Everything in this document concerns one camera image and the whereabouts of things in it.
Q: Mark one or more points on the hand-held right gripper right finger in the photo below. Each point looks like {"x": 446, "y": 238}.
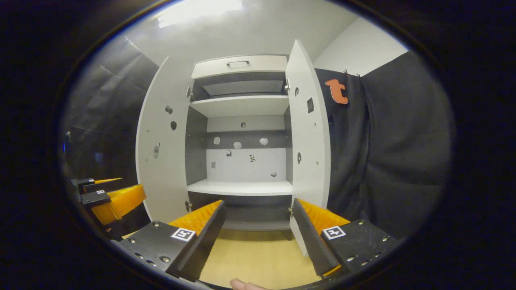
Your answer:
{"x": 310, "y": 241}

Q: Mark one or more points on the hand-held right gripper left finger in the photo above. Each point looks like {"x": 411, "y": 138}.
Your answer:
{"x": 205, "y": 245}

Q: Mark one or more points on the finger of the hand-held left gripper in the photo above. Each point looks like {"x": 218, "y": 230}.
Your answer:
{"x": 121, "y": 201}
{"x": 105, "y": 185}

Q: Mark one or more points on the grey cabinet door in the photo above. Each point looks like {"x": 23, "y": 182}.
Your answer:
{"x": 161, "y": 169}
{"x": 308, "y": 133}

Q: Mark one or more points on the grey double-door shoe cabinet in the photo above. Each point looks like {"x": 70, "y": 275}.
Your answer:
{"x": 242, "y": 165}

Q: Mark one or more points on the white lower cabinet shelf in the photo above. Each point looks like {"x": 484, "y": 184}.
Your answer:
{"x": 242, "y": 187}

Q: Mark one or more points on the white cabinet shelf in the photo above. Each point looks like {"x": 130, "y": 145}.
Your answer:
{"x": 242, "y": 187}
{"x": 242, "y": 105}

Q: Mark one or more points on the white upper cabinet shelf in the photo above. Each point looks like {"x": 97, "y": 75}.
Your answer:
{"x": 242, "y": 105}

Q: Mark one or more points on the black backdrop cloth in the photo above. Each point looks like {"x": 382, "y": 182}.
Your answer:
{"x": 403, "y": 141}

